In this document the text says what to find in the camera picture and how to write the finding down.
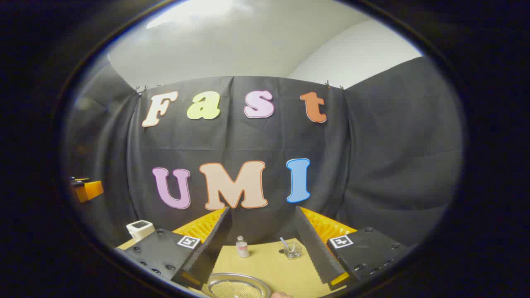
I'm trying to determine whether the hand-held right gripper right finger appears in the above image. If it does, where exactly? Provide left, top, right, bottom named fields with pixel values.
left=295, top=206, right=414, bottom=290

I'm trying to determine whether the pile of soybeans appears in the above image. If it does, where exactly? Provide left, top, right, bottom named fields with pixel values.
left=212, top=281, right=263, bottom=298

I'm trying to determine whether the steel pot with black handle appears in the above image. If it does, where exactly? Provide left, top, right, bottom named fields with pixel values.
left=206, top=272, right=272, bottom=298

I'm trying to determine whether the clear bottle with pink label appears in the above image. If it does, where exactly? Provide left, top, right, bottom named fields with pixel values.
left=236, top=236, right=250, bottom=259

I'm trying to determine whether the white toaster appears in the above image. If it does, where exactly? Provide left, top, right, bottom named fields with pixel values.
left=126, top=220, right=156, bottom=243

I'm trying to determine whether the clear glass cup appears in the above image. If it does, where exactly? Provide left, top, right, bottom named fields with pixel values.
left=284, top=242, right=303, bottom=260

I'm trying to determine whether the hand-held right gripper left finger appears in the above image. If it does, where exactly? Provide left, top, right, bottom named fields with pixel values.
left=117, top=207, right=232, bottom=290

